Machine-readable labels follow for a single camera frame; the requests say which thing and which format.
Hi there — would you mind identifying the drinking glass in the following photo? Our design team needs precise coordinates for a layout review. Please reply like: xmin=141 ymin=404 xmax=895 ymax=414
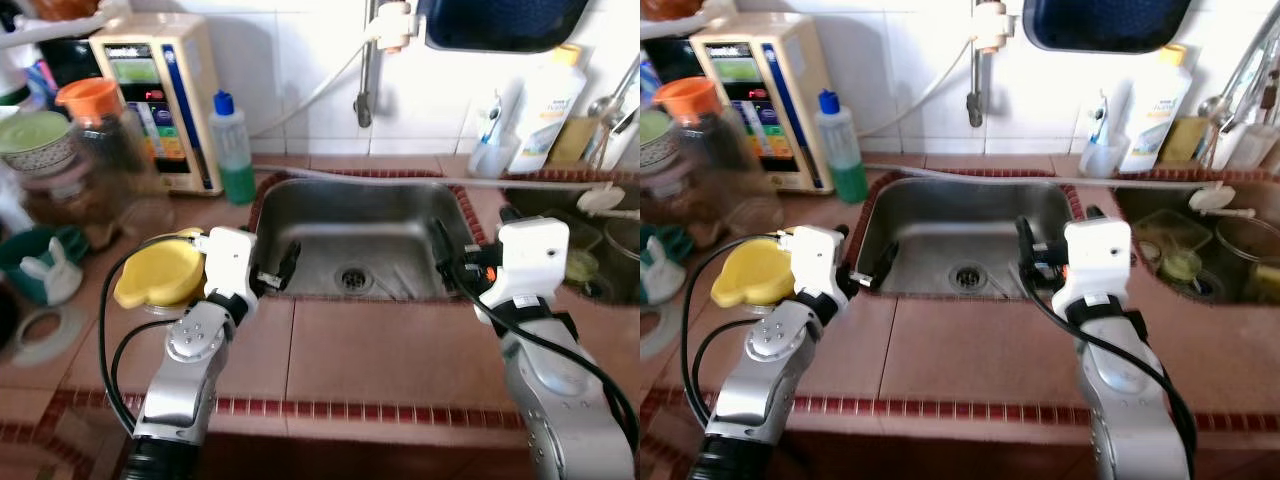
xmin=1160 ymin=248 xmax=1206 ymax=284
xmin=565 ymin=248 xmax=601 ymax=284

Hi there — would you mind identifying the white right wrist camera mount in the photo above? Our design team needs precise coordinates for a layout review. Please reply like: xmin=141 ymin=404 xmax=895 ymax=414
xmin=475 ymin=217 xmax=571 ymax=326
xmin=1050 ymin=217 xmax=1134 ymax=321

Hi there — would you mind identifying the yellow plastic bowl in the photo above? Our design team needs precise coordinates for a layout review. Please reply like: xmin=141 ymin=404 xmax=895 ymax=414
xmin=113 ymin=238 xmax=208 ymax=309
xmin=710 ymin=238 xmax=801 ymax=309

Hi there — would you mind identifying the white detergent bottle yellow cap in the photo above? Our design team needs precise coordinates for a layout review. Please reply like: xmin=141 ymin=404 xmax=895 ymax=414
xmin=1118 ymin=45 xmax=1196 ymax=174
xmin=507 ymin=45 xmax=588 ymax=174

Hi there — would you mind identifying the beige water ionizer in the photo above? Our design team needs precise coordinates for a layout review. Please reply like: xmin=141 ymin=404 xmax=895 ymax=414
xmin=690 ymin=13 xmax=839 ymax=194
xmin=90 ymin=13 xmax=223 ymax=196

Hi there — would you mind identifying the yellow sponge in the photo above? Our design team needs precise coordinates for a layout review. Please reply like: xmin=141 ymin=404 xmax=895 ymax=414
xmin=548 ymin=117 xmax=601 ymax=166
xmin=1160 ymin=115 xmax=1211 ymax=166

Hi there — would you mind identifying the white shelf rail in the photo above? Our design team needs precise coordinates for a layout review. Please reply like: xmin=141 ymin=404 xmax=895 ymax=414
xmin=0 ymin=0 xmax=131 ymax=51
xmin=640 ymin=0 xmax=731 ymax=41

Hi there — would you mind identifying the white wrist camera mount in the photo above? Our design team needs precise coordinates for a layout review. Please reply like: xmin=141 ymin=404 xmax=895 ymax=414
xmin=790 ymin=225 xmax=851 ymax=316
xmin=1050 ymin=217 xmax=1134 ymax=321
xmin=475 ymin=217 xmax=571 ymax=326
xmin=195 ymin=227 xmax=263 ymax=316

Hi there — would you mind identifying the green soap bottle blue cap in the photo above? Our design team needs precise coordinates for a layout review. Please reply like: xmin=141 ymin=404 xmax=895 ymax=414
xmin=813 ymin=88 xmax=869 ymax=204
xmin=208 ymin=90 xmax=258 ymax=206

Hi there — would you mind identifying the white thermos jug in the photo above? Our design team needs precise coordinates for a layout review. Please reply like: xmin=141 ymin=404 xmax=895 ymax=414
xmin=0 ymin=50 xmax=26 ymax=106

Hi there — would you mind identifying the green bunny mug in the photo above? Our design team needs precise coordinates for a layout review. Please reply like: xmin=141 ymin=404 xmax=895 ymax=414
xmin=640 ymin=225 xmax=693 ymax=306
xmin=0 ymin=225 xmax=89 ymax=306

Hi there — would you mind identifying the clear food container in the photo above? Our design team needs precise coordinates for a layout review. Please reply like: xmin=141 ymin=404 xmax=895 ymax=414
xmin=1135 ymin=208 xmax=1216 ymax=266

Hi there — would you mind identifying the blue white tube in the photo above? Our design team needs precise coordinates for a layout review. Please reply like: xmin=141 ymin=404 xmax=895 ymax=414
xmin=1090 ymin=92 xmax=1113 ymax=149
xmin=480 ymin=92 xmax=504 ymax=151

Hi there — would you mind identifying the steel sink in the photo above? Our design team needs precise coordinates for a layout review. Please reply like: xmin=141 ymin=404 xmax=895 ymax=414
xmin=1110 ymin=180 xmax=1280 ymax=306
xmin=855 ymin=170 xmax=1086 ymax=299
xmin=248 ymin=170 xmax=479 ymax=301
xmin=500 ymin=185 xmax=641 ymax=306

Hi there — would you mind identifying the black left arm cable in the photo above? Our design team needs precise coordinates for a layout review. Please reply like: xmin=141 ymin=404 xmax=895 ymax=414
xmin=680 ymin=232 xmax=801 ymax=431
xmin=97 ymin=232 xmax=206 ymax=436

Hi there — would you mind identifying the white hose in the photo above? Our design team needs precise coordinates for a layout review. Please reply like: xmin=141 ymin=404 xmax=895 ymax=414
xmin=860 ymin=40 xmax=976 ymax=139
xmin=250 ymin=40 xmax=369 ymax=139

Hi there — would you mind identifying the white silicone ring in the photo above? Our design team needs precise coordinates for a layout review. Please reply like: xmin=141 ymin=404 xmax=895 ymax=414
xmin=0 ymin=305 xmax=66 ymax=366
xmin=640 ymin=300 xmax=671 ymax=361

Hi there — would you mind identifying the dark blue tray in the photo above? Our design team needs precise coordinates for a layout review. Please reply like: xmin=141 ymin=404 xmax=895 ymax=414
xmin=1022 ymin=0 xmax=1193 ymax=54
xmin=420 ymin=0 xmax=591 ymax=54

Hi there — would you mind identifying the steel wall faucet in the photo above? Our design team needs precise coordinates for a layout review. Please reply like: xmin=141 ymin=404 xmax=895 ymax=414
xmin=355 ymin=0 xmax=413 ymax=129
xmin=965 ymin=0 xmax=1016 ymax=129

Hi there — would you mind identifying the steel ladle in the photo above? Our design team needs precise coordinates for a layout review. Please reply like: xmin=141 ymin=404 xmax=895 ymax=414
xmin=585 ymin=55 xmax=641 ymax=171
xmin=1195 ymin=0 xmax=1280 ymax=171

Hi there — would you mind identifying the glass pitcher orange lid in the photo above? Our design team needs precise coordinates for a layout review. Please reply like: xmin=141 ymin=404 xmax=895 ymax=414
xmin=655 ymin=77 xmax=786 ymax=236
xmin=57 ymin=77 xmax=171 ymax=241

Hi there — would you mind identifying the glass jar pink lid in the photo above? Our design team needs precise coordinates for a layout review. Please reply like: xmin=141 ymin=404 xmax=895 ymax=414
xmin=640 ymin=165 xmax=731 ymax=241
xmin=20 ymin=165 xmax=121 ymax=246

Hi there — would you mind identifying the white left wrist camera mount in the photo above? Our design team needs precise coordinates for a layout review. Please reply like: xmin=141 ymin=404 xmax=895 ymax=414
xmin=195 ymin=227 xmax=263 ymax=316
xmin=790 ymin=225 xmax=851 ymax=316

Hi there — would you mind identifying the patterned bowl green lid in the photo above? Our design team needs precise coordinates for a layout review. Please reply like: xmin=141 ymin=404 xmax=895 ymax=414
xmin=640 ymin=108 xmax=676 ymax=176
xmin=0 ymin=110 xmax=76 ymax=179

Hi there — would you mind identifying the clear plastic cup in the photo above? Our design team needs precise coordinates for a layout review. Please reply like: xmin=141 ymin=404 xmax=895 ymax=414
xmin=1078 ymin=135 xmax=1129 ymax=179
xmin=467 ymin=135 xmax=521 ymax=179

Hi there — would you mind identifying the steel pot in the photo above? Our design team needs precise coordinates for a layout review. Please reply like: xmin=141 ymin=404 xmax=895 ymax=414
xmin=1215 ymin=215 xmax=1280 ymax=301

